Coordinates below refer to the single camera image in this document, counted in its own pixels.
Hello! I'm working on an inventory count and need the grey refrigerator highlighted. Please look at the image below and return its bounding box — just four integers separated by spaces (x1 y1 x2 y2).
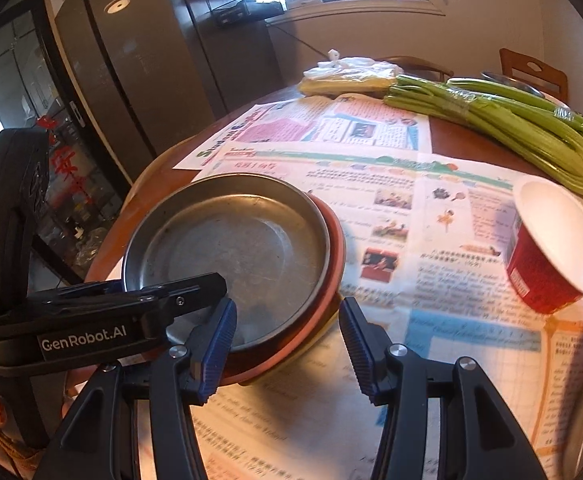
54 0 272 161

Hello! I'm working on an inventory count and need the celery bunch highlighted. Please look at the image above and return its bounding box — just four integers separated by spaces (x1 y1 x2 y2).
384 74 583 203

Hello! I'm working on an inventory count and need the metal basin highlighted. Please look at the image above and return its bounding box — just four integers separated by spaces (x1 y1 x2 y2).
481 71 569 106

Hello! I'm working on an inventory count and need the wooden chair with cutout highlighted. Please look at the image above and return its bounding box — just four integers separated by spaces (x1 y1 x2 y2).
500 48 569 102

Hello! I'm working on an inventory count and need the clear plastic food bag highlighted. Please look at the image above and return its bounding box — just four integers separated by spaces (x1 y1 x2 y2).
299 49 405 97

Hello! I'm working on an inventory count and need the round metal plate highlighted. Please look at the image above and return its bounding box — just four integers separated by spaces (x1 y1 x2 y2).
121 172 332 353

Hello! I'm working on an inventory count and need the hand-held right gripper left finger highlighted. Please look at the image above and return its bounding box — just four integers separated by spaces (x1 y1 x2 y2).
31 296 238 480

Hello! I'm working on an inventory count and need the red paper bowl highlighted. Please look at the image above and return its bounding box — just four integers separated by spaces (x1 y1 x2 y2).
504 176 583 315

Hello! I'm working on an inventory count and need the thin black cable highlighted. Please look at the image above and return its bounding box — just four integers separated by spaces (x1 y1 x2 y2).
274 24 335 61

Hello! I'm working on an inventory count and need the green header newspaper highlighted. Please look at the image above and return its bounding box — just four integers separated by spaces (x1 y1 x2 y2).
191 147 583 341

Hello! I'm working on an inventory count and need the white text newspaper sheet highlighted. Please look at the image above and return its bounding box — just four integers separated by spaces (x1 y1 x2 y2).
191 310 583 480

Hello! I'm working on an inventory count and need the orange crab-shaped plate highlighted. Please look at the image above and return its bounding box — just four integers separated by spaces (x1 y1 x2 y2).
218 195 347 386

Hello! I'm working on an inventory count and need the dark glass cabinet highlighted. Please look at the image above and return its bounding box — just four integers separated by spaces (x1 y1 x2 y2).
0 10 127 286

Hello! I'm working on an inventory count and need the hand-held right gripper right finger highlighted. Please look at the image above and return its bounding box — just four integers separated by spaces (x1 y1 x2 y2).
339 296 549 480

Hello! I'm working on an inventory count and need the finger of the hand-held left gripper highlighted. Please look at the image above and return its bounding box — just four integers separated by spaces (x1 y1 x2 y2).
26 272 228 331

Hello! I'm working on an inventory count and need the pink printed newspaper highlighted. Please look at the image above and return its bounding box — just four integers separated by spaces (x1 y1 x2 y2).
174 94 433 171

